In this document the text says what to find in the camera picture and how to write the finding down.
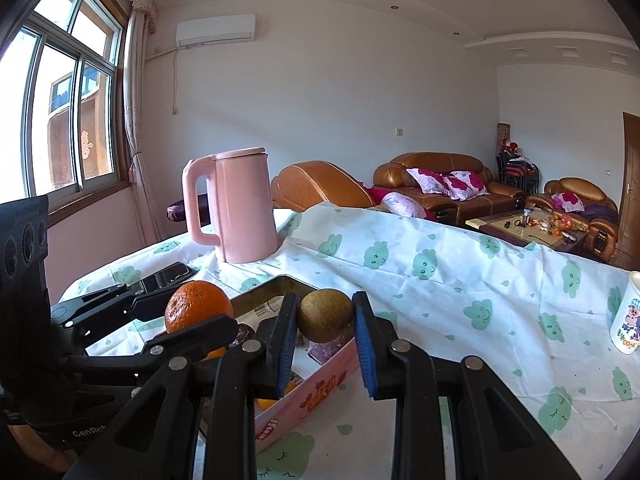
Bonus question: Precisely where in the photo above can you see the round orange tangerine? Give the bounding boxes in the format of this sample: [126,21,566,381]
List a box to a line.
[164,281,234,334]

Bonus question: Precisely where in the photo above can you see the purple passion fruit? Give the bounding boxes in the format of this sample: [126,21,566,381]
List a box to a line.
[307,326,354,365]

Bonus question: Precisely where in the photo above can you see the brown round longan fruit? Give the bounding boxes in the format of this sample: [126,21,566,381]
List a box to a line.
[297,288,352,344]

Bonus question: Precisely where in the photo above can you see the oval orange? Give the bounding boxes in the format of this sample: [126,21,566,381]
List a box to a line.
[205,348,227,361]
[255,382,297,412]

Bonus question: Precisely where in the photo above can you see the oval orange front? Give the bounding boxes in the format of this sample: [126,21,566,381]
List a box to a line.
[255,382,297,412]

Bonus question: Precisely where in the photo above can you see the dark chocolate pie front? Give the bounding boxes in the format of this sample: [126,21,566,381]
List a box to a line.
[229,323,256,349]

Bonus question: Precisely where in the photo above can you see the person left hand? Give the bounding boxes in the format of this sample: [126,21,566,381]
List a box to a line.
[9,425,75,474]

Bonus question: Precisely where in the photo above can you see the paper leaflet in tin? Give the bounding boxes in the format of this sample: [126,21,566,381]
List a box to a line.
[236,296,284,332]

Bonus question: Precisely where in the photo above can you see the pink tin box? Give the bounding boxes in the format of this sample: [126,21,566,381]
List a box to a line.
[231,275,359,452]

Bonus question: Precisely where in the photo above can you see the cloud print tablecloth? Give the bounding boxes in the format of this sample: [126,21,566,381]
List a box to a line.
[65,205,639,479]

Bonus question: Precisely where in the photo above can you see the white cartoon mug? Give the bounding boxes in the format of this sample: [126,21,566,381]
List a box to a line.
[610,271,640,356]

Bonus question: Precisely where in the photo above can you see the pink electric kettle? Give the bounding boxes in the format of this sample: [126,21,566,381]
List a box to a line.
[182,148,279,263]

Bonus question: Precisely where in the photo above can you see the brown leather near chair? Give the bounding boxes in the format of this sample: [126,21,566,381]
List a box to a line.
[271,160,374,212]

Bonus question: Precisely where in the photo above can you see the coffee table with items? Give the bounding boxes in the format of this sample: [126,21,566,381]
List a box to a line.
[465,209,587,252]

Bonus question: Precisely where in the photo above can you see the brown wooden door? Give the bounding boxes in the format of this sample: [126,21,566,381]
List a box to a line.
[617,113,640,270]

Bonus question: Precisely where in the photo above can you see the magenta pillow on armchair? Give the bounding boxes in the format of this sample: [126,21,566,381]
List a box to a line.
[551,191,586,214]

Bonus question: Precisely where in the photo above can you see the brown leather armchair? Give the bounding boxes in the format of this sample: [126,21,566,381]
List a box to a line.
[524,177,620,263]

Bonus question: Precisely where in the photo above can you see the brown leather long sofa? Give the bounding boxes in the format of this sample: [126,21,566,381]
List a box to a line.
[373,152,524,226]

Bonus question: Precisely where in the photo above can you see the magenta floral pillow right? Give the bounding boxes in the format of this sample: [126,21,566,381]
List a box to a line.
[444,171,489,202]

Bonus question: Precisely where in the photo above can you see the magenta floral pillow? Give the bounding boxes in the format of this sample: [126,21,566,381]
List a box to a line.
[444,171,489,202]
[407,168,450,197]

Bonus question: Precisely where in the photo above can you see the magenta floral pillow left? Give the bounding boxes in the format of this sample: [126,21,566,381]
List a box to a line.
[407,168,450,197]

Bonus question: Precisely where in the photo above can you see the stacked chairs in corner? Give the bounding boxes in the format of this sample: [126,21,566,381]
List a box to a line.
[497,139,540,195]

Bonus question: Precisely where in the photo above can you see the pink curtain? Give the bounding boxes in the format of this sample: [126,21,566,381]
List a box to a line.
[122,0,162,245]

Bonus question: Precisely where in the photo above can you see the white air conditioner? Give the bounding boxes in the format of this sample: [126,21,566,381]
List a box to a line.
[176,14,256,49]

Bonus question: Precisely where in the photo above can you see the window with frame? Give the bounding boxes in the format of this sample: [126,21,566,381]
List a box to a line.
[1,0,128,212]

